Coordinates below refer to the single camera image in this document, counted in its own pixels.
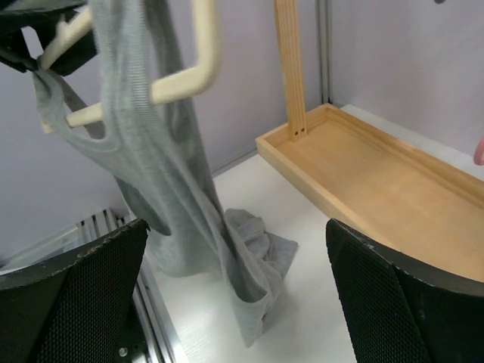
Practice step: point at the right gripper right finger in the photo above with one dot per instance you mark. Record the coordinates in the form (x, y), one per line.
(399, 309)

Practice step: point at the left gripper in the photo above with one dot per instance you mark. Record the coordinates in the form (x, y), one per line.
(42, 17)

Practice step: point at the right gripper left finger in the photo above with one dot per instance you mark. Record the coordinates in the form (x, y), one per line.
(43, 312)

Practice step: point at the grey tank top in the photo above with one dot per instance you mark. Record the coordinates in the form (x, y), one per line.
(156, 155)

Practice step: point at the cream hanger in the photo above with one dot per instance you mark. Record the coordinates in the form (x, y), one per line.
(176, 86)

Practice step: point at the pink hanger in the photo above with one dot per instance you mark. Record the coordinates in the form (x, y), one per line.
(478, 156)

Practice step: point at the wooden clothes rack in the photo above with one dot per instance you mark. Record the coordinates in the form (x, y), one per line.
(391, 191)

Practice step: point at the aluminium mounting rail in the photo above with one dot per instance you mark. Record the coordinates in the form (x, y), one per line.
(126, 291)

